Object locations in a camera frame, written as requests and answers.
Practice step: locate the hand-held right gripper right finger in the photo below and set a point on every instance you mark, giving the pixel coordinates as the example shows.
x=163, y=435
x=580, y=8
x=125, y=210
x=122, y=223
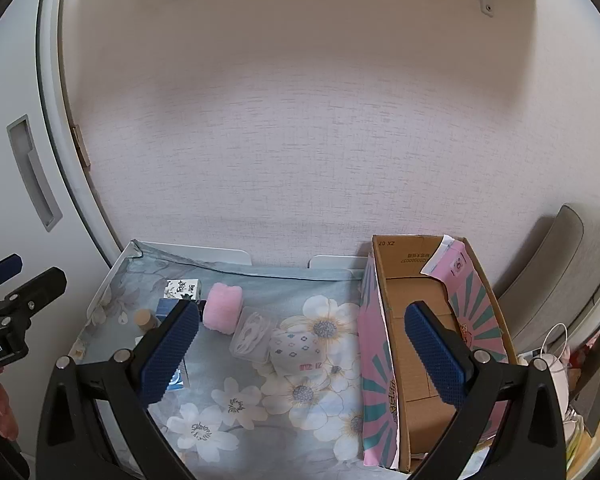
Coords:
x=435, y=355

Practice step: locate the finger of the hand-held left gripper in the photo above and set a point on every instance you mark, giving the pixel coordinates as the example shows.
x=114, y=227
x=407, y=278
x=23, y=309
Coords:
x=5, y=266
x=40, y=287

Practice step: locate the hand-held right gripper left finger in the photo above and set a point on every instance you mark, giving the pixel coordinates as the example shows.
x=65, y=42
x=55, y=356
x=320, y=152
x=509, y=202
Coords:
x=170, y=350

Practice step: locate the blue box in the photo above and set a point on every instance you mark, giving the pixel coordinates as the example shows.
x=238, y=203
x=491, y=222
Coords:
x=175, y=380

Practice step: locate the small cork-lidded jar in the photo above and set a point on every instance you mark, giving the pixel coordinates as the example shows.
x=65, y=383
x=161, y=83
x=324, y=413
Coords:
x=146, y=320

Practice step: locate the pink striped cardboard box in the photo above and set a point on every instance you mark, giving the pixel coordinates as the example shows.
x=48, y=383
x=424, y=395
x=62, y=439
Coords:
x=380, y=360

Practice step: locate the white box with black print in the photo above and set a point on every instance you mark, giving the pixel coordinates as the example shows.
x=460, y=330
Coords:
x=184, y=289

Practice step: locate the pink fluffy puff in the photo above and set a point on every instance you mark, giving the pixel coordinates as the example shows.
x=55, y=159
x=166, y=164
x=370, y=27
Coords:
x=222, y=307

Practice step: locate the clear plastic case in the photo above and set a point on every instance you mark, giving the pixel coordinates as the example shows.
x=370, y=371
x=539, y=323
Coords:
x=252, y=335

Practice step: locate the white patterned cloth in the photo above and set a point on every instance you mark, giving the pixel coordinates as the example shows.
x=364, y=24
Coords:
x=297, y=352

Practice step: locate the person's left hand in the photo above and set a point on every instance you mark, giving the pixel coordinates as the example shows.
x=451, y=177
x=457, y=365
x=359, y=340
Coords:
x=5, y=405

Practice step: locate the floral blue cloth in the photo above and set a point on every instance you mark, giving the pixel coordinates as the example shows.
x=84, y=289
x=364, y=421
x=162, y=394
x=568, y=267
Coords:
x=260, y=290

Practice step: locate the white round device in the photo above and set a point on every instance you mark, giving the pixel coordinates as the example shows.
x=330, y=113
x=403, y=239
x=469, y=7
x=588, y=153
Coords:
x=555, y=380

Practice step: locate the brown door hinge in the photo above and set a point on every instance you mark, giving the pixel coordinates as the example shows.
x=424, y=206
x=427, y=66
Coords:
x=81, y=146

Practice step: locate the grey cushion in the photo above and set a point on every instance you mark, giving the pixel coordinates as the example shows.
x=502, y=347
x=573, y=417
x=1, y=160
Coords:
x=555, y=260

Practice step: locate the white cabinet door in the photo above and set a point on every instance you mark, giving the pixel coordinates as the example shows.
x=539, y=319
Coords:
x=10, y=60

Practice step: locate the black frame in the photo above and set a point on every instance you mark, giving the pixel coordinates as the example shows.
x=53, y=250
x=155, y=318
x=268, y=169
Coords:
x=595, y=375

